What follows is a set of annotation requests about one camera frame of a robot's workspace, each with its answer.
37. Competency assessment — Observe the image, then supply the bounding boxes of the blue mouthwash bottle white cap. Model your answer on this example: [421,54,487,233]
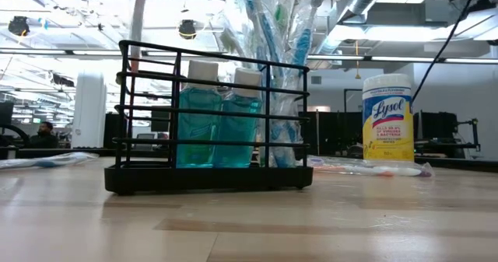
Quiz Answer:
[212,67,265,169]
[175,59,223,169]

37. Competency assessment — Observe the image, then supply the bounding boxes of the black wire caddy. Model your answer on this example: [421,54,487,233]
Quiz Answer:
[103,39,314,196]

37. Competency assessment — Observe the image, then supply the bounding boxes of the black office partition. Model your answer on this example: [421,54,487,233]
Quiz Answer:
[309,111,365,157]

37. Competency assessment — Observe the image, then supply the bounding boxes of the black ceiling lamp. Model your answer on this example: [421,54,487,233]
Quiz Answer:
[7,16,31,37]
[177,19,198,41]

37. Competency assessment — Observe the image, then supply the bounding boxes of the yellow hanging pendant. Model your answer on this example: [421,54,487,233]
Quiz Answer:
[352,40,362,80]

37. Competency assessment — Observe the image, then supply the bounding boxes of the yellow Lysol wipes canister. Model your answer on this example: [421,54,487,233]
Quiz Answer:
[361,74,416,162]

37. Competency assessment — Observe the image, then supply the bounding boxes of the white round column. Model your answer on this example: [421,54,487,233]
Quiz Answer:
[71,73,108,149]

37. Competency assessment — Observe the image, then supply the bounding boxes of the wrapped purple white toothbrush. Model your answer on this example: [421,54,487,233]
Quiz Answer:
[342,161,435,177]

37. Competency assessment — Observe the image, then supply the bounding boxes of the black office monitors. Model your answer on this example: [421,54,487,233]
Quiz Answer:
[414,112,460,158]

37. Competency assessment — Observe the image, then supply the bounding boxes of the seated person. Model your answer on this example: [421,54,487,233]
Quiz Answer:
[29,121,59,149]

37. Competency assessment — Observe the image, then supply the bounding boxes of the black hanging cable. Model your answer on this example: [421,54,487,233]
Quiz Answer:
[411,0,480,104]

